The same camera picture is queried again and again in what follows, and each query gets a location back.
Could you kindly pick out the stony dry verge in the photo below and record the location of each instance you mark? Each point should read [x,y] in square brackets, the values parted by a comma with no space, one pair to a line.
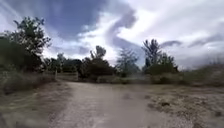
[30,103]
[190,103]

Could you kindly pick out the pale gravel dirt path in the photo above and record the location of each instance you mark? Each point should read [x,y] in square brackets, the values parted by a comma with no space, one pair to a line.
[106,106]

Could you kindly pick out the row of bushes and dry grass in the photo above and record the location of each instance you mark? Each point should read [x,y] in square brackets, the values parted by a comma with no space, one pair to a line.
[203,75]

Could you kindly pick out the row of distant trees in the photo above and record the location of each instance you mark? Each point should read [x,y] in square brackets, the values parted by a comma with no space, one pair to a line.
[113,65]

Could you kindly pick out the row of trees and bushes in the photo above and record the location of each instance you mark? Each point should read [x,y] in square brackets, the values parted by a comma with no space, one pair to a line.
[23,53]

